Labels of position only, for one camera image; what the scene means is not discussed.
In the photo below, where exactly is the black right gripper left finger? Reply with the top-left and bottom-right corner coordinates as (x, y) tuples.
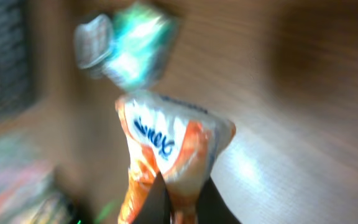
(132, 173), (172, 224)

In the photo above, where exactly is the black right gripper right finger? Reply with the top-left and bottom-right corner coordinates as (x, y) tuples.
(196, 178), (240, 224)

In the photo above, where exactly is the orange tissue pack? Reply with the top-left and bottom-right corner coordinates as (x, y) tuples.
(115, 91), (236, 223)

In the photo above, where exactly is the teal tissue pack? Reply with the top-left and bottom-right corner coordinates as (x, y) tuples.
(103, 1), (179, 91)

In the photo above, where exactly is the grey plastic shopping basket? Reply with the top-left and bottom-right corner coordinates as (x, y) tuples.
(0, 0), (38, 118)

